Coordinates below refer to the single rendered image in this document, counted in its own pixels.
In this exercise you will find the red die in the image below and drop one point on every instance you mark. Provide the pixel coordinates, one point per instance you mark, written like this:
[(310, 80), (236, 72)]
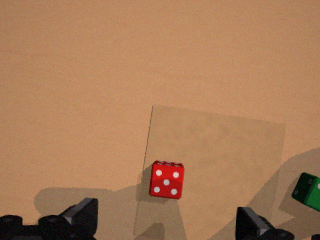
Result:
[(166, 179)]

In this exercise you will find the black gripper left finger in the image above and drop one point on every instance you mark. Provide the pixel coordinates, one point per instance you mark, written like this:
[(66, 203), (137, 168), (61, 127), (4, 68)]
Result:
[(81, 221)]

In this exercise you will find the green die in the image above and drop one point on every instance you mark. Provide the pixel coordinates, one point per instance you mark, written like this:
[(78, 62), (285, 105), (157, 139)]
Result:
[(307, 191)]

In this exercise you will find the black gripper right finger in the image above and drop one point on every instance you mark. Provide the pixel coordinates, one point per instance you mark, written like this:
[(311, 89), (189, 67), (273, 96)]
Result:
[(249, 223)]

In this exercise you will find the tan square mat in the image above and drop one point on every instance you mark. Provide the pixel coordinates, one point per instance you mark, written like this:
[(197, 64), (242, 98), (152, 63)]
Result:
[(229, 162)]

